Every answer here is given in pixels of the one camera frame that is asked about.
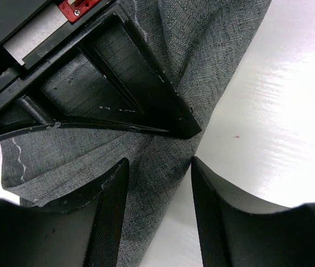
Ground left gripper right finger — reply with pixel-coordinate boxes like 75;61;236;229
191;157;315;266

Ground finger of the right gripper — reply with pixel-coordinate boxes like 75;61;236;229
0;12;201;141

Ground grey cloth napkin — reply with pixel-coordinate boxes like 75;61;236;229
1;1;270;266

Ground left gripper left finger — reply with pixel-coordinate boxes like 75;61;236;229
0;159;129;267

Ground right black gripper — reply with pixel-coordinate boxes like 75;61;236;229
0;0;119;123

